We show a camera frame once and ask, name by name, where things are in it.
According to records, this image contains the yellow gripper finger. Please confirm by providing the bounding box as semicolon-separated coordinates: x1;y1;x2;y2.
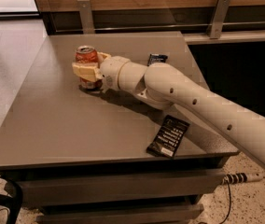
97;51;111;63
72;63;102;82

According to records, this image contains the red coke can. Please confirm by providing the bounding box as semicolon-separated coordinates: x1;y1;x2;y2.
75;46;102;90

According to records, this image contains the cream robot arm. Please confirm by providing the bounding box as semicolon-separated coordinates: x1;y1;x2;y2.
72;53;265;169

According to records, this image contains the dark blue snack packet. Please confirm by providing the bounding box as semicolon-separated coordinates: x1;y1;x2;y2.
147;54;168;66

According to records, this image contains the grey drawer cabinet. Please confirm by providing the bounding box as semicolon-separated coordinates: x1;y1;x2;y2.
0;32;236;216

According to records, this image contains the grey side shelf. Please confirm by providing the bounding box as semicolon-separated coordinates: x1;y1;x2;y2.
183;30;265;45

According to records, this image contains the black snack bar wrapper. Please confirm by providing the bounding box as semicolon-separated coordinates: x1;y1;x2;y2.
146;115;189;159

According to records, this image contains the upper grey drawer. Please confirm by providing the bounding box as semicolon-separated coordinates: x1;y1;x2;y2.
6;169;224;207

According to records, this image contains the grey drawer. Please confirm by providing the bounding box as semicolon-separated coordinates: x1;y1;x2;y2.
36;204;203;224
6;169;224;207

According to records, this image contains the lower grey drawer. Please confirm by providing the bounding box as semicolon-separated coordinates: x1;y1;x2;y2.
36;204;203;224

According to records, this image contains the white power strip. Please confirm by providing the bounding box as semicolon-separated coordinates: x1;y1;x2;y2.
222;173;264;184

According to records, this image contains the left metal bracket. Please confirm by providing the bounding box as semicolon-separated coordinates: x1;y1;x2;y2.
77;0;95;34

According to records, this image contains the metal bracket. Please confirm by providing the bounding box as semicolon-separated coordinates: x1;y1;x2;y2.
77;0;95;34
206;0;230;39

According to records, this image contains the right metal bracket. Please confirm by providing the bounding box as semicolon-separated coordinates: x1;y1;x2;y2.
206;0;230;39

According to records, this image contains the black power cable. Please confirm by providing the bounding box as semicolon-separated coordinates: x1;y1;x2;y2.
197;181;233;224

